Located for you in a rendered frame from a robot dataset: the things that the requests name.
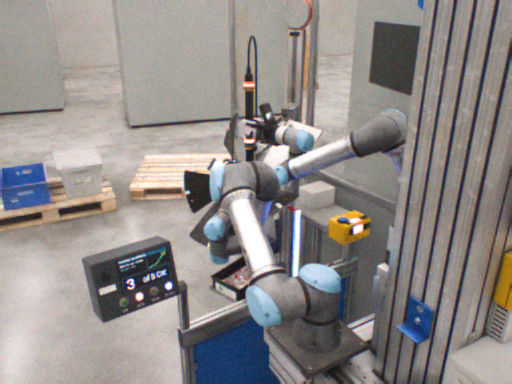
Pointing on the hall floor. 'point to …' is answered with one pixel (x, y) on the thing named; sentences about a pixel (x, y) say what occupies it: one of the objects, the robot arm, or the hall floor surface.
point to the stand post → (287, 233)
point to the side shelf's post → (316, 245)
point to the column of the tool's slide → (296, 75)
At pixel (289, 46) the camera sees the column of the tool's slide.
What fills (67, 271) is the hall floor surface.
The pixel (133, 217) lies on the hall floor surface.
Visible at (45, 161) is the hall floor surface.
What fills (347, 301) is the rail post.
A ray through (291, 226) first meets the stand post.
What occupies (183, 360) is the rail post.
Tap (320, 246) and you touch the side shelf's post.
